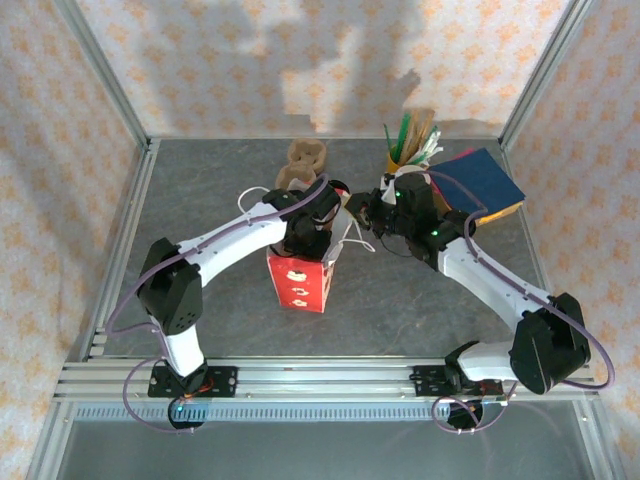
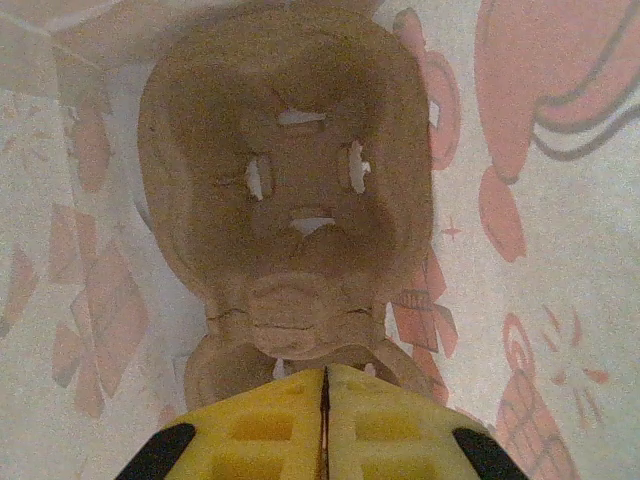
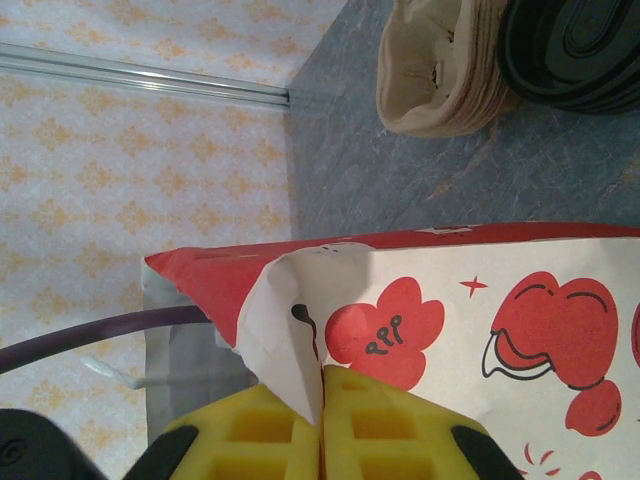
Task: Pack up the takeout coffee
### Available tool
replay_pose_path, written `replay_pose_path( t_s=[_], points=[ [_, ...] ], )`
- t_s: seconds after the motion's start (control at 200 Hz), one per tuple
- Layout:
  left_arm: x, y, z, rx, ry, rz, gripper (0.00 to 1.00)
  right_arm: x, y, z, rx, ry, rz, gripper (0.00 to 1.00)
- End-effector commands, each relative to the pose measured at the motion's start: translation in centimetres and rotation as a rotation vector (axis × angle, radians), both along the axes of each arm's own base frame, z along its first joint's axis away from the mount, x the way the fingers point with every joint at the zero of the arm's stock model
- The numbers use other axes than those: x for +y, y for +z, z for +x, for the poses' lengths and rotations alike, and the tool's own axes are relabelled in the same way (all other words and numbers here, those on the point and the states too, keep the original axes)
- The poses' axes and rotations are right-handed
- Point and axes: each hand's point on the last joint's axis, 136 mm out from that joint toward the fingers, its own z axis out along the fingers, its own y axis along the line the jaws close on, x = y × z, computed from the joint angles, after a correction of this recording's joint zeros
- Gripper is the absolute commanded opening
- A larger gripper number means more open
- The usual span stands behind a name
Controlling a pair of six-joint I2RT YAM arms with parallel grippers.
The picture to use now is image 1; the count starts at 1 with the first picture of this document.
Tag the red white paper bag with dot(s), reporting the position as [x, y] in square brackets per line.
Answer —
[300, 285]

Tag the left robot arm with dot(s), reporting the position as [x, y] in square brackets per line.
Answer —
[235, 235]

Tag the yellow stirrer holder cup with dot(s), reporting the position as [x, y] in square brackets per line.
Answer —
[392, 162]

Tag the white wrapped straw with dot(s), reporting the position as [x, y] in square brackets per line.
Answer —
[435, 151]
[431, 142]

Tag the thin green straw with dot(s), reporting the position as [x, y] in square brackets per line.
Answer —
[389, 137]

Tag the blue paper napkin stack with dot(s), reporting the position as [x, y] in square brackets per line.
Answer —
[485, 180]

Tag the yellow paper napkin stack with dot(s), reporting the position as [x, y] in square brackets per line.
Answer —
[502, 214]

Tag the wooden stirrer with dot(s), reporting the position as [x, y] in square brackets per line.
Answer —
[416, 127]
[427, 122]

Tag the green plastic stirrer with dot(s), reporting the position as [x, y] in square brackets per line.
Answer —
[405, 125]

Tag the orange patterned backdrop panel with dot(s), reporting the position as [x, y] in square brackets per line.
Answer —
[350, 50]
[600, 225]
[40, 200]

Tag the aluminium table side rail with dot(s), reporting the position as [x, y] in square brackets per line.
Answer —
[135, 210]
[535, 240]

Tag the aluminium table end rail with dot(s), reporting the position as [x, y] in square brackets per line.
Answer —
[225, 136]

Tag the aluminium mounting rail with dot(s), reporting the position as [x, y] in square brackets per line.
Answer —
[320, 380]

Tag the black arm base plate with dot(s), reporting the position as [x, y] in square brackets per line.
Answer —
[425, 382]
[225, 382]

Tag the aluminium frame post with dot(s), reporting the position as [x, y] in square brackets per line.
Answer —
[100, 70]
[545, 70]

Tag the aluminium frame leg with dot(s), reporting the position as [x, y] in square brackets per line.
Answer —
[47, 445]
[597, 440]

